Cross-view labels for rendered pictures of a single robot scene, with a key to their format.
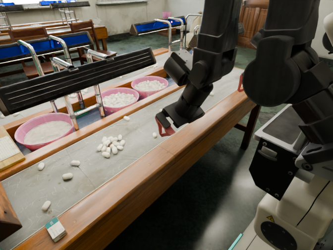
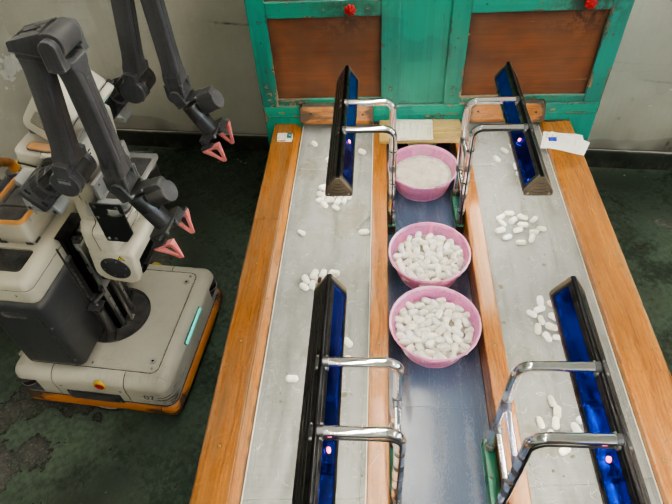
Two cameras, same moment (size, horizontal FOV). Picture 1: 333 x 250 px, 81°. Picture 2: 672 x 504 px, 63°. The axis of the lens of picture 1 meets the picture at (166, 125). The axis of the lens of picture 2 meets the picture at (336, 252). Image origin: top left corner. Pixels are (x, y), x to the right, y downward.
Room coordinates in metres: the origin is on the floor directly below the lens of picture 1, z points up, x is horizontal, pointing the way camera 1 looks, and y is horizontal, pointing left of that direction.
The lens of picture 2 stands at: (1.91, -0.64, 2.10)
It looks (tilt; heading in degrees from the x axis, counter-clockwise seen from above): 47 degrees down; 144
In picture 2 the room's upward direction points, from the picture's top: 5 degrees counter-clockwise
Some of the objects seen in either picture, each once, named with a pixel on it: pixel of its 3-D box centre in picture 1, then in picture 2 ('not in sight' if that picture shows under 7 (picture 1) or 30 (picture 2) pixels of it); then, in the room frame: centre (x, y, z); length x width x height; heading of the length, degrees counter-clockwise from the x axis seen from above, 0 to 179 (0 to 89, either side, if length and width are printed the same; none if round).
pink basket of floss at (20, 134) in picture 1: (49, 134); (422, 175); (0.78, 0.61, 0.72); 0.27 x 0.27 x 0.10
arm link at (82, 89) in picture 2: not in sight; (95, 119); (0.69, -0.41, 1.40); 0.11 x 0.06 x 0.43; 132
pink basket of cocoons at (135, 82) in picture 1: (149, 89); (433, 330); (1.32, 0.12, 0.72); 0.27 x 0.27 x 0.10
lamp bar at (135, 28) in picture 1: (161, 24); (605, 408); (1.81, 0.04, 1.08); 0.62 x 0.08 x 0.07; 138
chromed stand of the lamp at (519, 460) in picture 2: (168, 47); (543, 447); (1.76, -0.02, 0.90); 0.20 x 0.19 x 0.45; 138
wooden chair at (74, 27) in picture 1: (97, 54); not in sight; (3.10, 1.07, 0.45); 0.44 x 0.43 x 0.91; 152
